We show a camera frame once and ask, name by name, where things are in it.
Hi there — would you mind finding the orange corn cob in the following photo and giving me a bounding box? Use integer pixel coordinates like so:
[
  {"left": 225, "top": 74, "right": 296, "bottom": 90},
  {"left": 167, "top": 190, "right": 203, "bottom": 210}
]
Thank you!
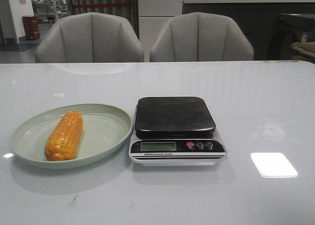
[{"left": 44, "top": 111, "right": 83, "bottom": 161}]

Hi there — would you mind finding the black electronic kitchen scale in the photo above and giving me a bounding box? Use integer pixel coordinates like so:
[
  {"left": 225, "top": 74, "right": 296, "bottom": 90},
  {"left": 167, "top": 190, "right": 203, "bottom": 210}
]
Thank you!
[{"left": 129, "top": 96, "right": 228, "bottom": 166}]

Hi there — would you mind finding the grey chair on right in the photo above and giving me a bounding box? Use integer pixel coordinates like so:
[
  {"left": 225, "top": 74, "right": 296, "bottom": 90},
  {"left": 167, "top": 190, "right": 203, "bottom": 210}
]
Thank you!
[{"left": 150, "top": 12, "right": 254, "bottom": 62}]

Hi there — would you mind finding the grey chair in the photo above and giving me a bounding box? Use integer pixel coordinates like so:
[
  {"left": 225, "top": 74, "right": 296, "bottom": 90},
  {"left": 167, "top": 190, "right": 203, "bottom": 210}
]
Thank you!
[
  {"left": 35, "top": 12, "right": 144, "bottom": 63},
  {"left": 150, "top": 12, "right": 254, "bottom": 62}
]

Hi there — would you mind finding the green plate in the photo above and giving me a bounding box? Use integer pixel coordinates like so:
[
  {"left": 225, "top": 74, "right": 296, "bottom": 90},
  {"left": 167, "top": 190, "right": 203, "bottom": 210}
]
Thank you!
[{"left": 10, "top": 104, "right": 132, "bottom": 169}]

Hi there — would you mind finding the grey chair on left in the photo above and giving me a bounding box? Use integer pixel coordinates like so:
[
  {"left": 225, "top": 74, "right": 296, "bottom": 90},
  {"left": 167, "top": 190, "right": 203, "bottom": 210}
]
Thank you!
[{"left": 35, "top": 12, "right": 144, "bottom": 63}]

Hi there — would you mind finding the white refrigerator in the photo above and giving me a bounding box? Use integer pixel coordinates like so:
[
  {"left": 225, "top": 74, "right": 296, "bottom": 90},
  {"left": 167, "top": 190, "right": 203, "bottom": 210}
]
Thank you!
[{"left": 138, "top": 0, "right": 183, "bottom": 43}]

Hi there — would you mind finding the red barrier belt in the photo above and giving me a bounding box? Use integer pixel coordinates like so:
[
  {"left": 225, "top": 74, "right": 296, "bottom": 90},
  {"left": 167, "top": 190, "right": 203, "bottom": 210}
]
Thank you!
[{"left": 72, "top": 2, "right": 132, "bottom": 9}]

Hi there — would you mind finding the dark kitchen counter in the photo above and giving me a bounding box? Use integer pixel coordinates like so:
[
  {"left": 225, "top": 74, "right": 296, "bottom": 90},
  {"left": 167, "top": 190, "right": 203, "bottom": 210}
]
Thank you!
[{"left": 183, "top": 0, "right": 315, "bottom": 60}]

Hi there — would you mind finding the dark side table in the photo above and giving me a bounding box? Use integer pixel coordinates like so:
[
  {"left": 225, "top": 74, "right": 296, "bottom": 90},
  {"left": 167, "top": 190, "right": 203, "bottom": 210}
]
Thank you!
[{"left": 267, "top": 13, "right": 315, "bottom": 60}]

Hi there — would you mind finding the red trash bin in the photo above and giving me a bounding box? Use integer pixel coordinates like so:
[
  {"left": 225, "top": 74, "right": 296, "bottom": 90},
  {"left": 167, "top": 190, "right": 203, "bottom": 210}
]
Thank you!
[{"left": 22, "top": 15, "right": 40, "bottom": 40}]

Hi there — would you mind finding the beige cushion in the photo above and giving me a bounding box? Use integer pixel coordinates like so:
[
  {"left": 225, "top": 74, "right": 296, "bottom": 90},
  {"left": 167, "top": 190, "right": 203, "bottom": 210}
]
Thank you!
[{"left": 291, "top": 42, "right": 315, "bottom": 62}]

